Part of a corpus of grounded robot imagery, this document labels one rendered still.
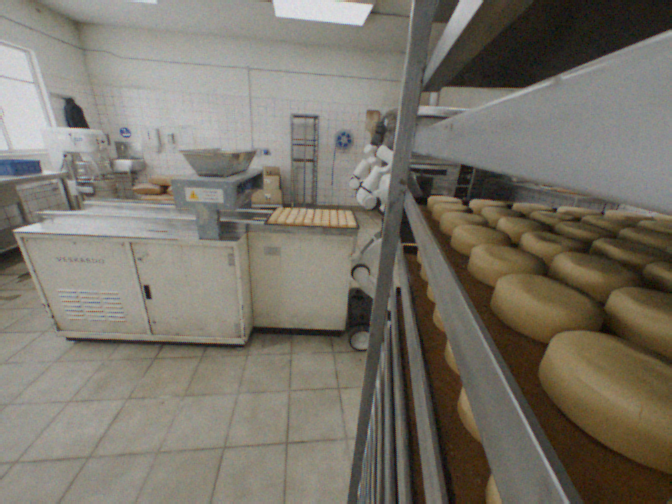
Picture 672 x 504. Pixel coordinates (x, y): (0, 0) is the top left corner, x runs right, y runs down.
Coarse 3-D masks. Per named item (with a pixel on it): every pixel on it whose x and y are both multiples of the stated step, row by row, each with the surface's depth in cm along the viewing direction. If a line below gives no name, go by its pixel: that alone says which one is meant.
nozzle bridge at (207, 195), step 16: (192, 176) 151; (240, 176) 161; (256, 176) 205; (176, 192) 143; (192, 192) 143; (208, 192) 143; (224, 192) 143; (192, 208) 147; (208, 208) 147; (224, 208) 147; (208, 224) 150
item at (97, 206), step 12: (84, 204) 195; (96, 204) 195; (108, 204) 195; (120, 204) 195; (132, 204) 196; (144, 204) 197; (228, 216) 199; (240, 216) 199; (252, 216) 199; (264, 216) 199
